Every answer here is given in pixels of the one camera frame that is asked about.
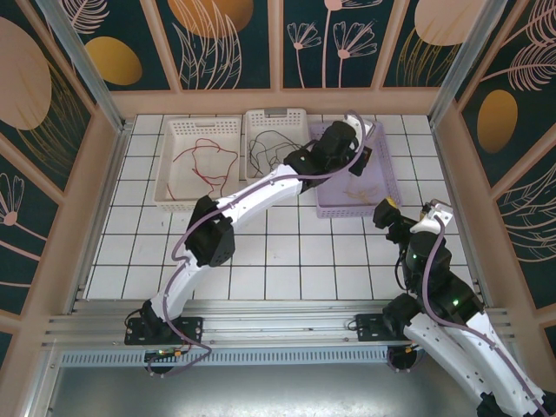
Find yellow cable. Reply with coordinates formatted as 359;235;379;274
342;184;379;205
347;186;375;204

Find red cable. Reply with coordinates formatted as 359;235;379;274
167;137;239;202
190;142;231;196

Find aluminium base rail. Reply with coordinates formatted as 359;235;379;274
43;298;512;351

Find wide white plastic basket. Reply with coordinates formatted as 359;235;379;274
154;119;244;214

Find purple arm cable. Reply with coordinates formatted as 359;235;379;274
147;111;370;378
423;215;548;417

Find aluminium frame post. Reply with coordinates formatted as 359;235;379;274
36;0;129;131
427;0;509;128

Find purple plastic basket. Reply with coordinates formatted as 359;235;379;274
307;121;403;219

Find round black cable port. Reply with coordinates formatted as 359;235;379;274
387;345;425;374
144;352;173;378

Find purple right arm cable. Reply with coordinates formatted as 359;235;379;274
423;215;548;417

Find slotted grey cable duct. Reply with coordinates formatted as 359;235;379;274
60;350;392;367

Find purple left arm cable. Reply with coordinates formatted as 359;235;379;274
147;111;370;378

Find white basket with grey handles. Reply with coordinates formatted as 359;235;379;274
244;108;314;192

